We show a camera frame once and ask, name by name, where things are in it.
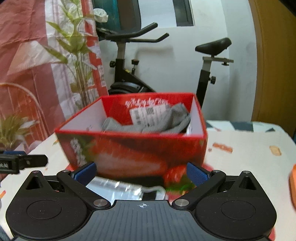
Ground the silver drawstring pouch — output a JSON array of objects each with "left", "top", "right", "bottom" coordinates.
[{"left": 86, "top": 177, "right": 166, "bottom": 204}]

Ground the red cartoon table mat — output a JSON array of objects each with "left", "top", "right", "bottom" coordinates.
[{"left": 66, "top": 162, "right": 213, "bottom": 202}]

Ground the orange plastic dish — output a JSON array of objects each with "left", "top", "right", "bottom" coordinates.
[{"left": 289, "top": 164, "right": 296, "bottom": 208}]

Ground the grey knitted cloth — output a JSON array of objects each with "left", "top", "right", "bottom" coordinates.
[{"left": 102, "top": 103, "right": 191, "bottom": 134}]

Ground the black exercise bike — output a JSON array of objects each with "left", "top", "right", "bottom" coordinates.
[{"left": 96, "top": 22, "right": 234, "bottom": 110}]

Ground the red patterned curtain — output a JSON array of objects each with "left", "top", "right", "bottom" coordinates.
[{"left": 1, "top": 1, "right": 107, "bottom": 151}]

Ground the red strawberry cardboard box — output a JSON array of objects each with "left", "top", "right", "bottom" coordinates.
[{"left": 55, "top": 92, "right": 208, "bottom": 179}]

